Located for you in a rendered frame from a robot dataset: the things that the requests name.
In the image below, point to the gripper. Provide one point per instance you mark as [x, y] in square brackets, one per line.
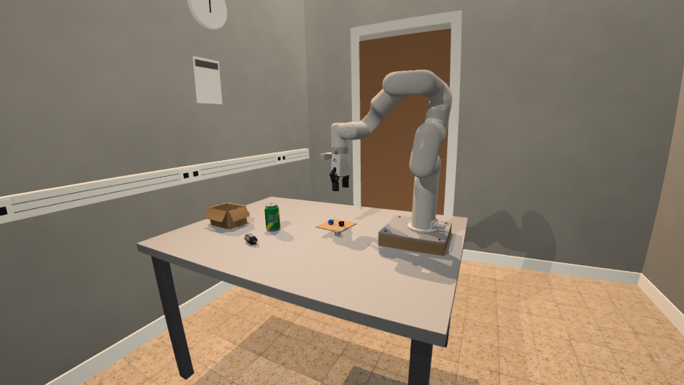
[340, 164]

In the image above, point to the green drink can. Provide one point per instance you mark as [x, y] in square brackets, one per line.
[272, 217]

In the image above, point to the orange flat square mat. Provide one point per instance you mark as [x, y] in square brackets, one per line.
[335, 225]

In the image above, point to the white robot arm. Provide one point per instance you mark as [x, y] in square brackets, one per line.
[425, 163]

